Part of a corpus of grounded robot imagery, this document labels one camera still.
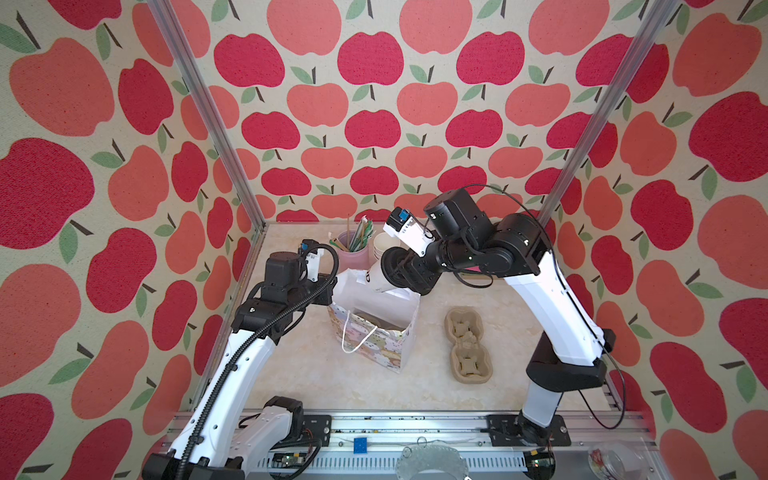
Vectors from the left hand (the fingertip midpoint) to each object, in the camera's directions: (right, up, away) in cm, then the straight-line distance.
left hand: (339, 280), depth 74 cm
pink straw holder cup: (-1, +5, +20) cm, 20 cm away
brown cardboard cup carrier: (+36, -24, +9) cm, 44 cm away
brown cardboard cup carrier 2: (+9, -14, +15) cm, 22 cm away
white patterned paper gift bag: (+8, -9, -8) cm, 15 cm away
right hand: (+17, +5, -13) cm, 22 cm away
